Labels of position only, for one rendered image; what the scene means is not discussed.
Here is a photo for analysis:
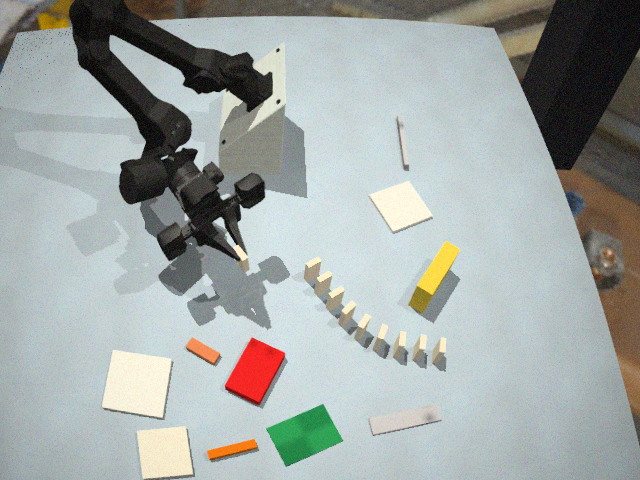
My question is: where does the red rectangular block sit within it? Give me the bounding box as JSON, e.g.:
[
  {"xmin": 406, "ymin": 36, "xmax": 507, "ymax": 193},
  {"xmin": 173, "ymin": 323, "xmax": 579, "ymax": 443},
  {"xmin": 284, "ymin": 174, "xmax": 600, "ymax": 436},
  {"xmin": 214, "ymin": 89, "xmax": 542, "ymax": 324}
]
[{"xmin": 225, "ymin": 337, "xmax": 286, "ymax": 406}]

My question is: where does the yellow rectangular block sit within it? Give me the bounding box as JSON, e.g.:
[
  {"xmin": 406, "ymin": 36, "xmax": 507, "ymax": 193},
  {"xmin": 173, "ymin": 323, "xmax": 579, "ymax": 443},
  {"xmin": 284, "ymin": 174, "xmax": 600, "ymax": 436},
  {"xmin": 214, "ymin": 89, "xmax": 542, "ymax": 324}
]
[{"xmin": 408, "ymin": 241, "xmax": 460, "ymax": 313}]

